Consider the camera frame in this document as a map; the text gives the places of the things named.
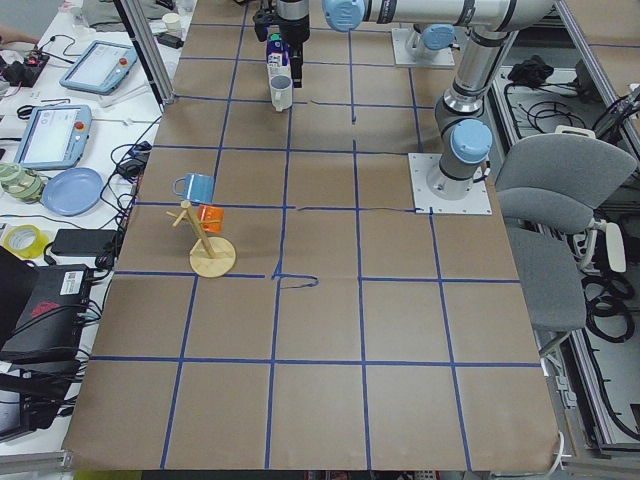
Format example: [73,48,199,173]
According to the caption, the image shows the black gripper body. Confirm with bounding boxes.
[276,0,310,46]

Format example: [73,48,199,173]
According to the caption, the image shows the blue milk carton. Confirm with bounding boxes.
[266,33,292,79]

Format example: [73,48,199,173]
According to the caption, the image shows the white mug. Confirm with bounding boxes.
[270,75,293,112]

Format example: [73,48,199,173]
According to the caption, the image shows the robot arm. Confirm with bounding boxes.
[322,1,553,200]
[405,23,455,57]

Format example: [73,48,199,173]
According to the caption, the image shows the blue mug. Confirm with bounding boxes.
[172,173,215,204]

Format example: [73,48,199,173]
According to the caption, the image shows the orange mug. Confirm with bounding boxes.
[197,204,224,234]

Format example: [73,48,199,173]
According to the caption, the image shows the blue teach pendant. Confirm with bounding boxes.
[15,105,93,170]
[59,40,138,95]

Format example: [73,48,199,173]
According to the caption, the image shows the wooden mug tree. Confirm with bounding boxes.
[166,200,237,278]

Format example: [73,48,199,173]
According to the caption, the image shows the blue plate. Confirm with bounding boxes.
[41,167,104,216]

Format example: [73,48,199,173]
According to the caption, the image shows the grey office chair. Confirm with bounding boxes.
[495,127,637,356]

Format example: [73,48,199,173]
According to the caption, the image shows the black power adapter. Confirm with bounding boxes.
[50,229,116,257]

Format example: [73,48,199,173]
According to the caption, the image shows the yellow tape roll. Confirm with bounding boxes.
[3,225,49,259]

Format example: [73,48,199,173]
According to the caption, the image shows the black computer box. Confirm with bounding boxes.
[1,264,92,364]

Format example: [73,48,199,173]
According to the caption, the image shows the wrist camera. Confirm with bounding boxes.
[253,7,277,42]

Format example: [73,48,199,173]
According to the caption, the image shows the aluminium frame post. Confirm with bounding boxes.
[113,0,175,106]

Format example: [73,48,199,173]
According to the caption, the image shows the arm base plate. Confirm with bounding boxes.
[391,24,455,69]
[408,153,492,215]

